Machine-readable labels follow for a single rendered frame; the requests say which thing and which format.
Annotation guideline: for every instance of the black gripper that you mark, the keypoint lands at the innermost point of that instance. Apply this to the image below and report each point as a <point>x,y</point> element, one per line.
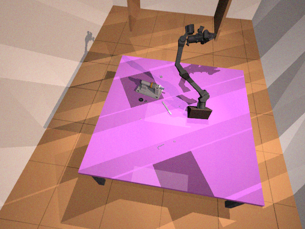
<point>205,37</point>

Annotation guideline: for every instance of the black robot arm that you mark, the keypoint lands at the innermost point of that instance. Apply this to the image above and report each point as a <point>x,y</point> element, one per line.
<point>204,95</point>

